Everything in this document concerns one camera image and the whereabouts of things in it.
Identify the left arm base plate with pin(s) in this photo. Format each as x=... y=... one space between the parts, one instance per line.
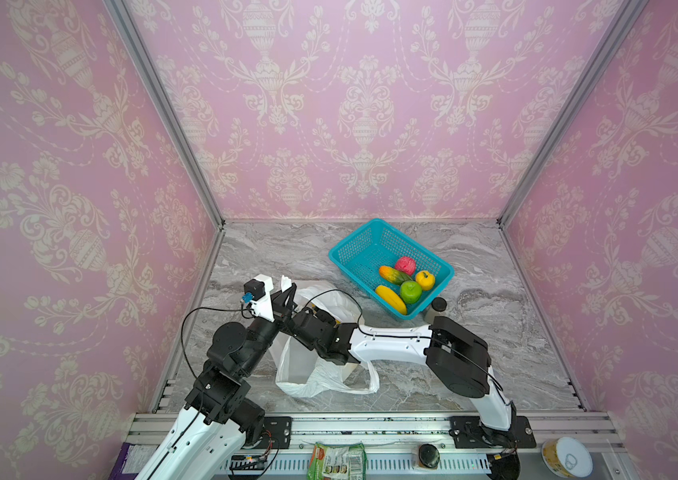
x=269 y=431

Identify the teal plastic basket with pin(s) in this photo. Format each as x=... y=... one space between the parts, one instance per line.
x=377 y=244

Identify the yellow fruit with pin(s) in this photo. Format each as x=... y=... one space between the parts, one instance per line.
x=426 y=280

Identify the green fruit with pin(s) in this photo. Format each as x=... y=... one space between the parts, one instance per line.
x=410 y=292

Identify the white-lidded can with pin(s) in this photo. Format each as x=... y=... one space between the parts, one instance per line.
x=568 y=458

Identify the orange green mango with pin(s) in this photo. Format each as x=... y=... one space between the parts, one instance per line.
x=393 y=275

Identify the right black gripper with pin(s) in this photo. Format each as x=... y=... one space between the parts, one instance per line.
x=297 y=318

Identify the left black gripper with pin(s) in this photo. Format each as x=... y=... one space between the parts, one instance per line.
x=280 y=311

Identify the pink dragon fruit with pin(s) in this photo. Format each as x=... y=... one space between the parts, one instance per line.
x=406 y=265

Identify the green snack packet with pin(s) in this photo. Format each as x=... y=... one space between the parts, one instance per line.
x=330 y=462

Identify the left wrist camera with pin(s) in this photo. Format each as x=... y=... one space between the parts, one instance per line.
x=257 y=297

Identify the purple snack packet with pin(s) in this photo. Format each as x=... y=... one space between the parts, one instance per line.
x=118 y=470

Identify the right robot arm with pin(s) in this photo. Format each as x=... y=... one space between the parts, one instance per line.
x=457 y=357

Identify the small black-capped bottle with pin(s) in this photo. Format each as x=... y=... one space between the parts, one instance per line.
x=437 y=308

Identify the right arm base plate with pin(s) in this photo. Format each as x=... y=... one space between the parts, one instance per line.
x=468 y=432

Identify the yellow banana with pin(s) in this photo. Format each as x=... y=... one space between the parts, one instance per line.
x=392 y=299

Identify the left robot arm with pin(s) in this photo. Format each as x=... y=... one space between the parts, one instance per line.
x=218 y=419

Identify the black-lidded jar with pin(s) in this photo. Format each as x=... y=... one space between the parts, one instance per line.
x=428 y=457

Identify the white plastic bag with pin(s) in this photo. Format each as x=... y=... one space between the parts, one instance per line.
x=301 y=373

